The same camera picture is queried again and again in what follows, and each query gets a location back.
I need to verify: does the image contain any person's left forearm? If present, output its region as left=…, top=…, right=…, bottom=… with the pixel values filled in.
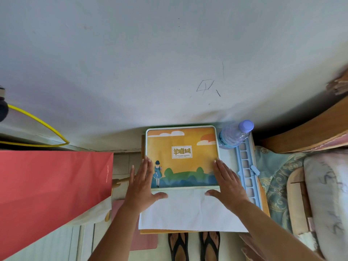
left=87, top=204, right=142, bottom=261

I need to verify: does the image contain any person's foot in sandal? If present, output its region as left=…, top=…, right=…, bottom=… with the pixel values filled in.
left=199, top=231, right=221, bottom=261
left=168, top=233, right=189, bottom=261

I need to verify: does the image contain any white paper sheet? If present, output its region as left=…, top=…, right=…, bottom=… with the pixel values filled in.
left=138, top=187, right=248, bottom=233

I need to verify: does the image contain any small wooden table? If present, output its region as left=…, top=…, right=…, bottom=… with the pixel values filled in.
left=140, top=132, right=270, bottom=235

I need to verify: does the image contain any person's right foot in sandal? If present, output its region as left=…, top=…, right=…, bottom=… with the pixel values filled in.
left=199, top=231, right=221, bottom=261

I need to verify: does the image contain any person's pink garment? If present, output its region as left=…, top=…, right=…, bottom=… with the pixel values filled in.
left=239, top=232, right=268, bottom=261

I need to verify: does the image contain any person's left foot in sandal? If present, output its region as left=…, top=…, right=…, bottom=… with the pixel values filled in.
left=168, top=233, right=189, bottom=261

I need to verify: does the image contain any teal floral quilt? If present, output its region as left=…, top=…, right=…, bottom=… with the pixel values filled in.
left=255, top=146, right=309, bottom=233

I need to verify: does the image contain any person's right forearm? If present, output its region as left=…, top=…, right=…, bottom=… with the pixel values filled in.
left=236, top=200, right=324, bottom=261

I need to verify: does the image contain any pale patterned pillow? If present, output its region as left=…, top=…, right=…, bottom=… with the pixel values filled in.
left=303, top=153, right=348, bottom=261

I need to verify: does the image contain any person's left hand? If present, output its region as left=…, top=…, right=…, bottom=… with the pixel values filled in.
left=124, top=156, right=168, bottom=214

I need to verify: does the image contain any black round object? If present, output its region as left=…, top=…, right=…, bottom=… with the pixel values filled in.
left=0, top=86, right=9, bottom=123

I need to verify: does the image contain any clear plastic water bottle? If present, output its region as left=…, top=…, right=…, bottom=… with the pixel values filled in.
left=218, top=120, right=254, bottom=149

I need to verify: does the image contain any yellow cable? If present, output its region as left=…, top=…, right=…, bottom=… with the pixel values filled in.
left=0, top=104, right=70, bottom=148

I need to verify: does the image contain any red paper bag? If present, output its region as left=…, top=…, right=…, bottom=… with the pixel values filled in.
left=0, top=150, right=114, bottom=261

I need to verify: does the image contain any wooden stick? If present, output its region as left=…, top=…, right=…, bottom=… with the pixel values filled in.
left=111, top=177, right=130, bottom=188

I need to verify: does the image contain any person's right hand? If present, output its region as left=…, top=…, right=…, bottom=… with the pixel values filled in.
left=205, top=159, right=251, bottom=213

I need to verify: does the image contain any light blue compartment tray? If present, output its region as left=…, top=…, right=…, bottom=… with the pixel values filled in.
left=234, top=138, right=263, bottom=210

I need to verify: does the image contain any pink floor mat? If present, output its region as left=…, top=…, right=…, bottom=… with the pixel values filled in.
left=111, top=200, right=158, bottom=251

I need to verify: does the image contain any orange illustrated box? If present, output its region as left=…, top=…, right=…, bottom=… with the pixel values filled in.
left=145, top=125, right=220, bottom=191

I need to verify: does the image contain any wooden board with white padding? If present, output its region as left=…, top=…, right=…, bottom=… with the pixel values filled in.
left=287, top=167, right=320, bottom=252

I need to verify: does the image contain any wooden bed frame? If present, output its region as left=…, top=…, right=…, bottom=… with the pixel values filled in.
left=260, top=96, right=348, bottom=154

